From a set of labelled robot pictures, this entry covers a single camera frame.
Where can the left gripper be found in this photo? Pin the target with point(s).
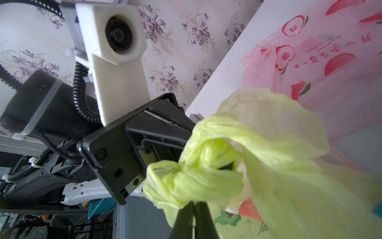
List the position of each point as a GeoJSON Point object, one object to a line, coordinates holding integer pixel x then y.
{"type": "Point", "coordinates": [120, 152]}

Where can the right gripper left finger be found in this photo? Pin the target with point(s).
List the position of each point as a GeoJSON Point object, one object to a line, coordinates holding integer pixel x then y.
{"type": "Point", "coordinates": [183, 227]}

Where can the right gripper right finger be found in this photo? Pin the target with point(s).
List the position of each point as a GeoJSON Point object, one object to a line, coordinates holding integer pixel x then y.
{"type": "Point", "coordinates": [205, 228]}

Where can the yellow-green plastic bag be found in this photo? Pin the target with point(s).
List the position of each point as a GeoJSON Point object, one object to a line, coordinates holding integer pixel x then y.
{"type": "Point", "coordinates": [267, 147]}

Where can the pink plastic bag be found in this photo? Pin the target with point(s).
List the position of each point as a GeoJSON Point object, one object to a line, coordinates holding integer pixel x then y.
{"type": "Point", "coordinates": [329, 59]}

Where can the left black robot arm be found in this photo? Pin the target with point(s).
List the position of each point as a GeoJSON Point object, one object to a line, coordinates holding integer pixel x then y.
{"type": "Point", "coordinates": [58, 115]}

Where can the grey eraser block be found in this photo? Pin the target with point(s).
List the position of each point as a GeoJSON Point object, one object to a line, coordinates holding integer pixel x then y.
{"type": "Point", "coordinates": [196, 117]}

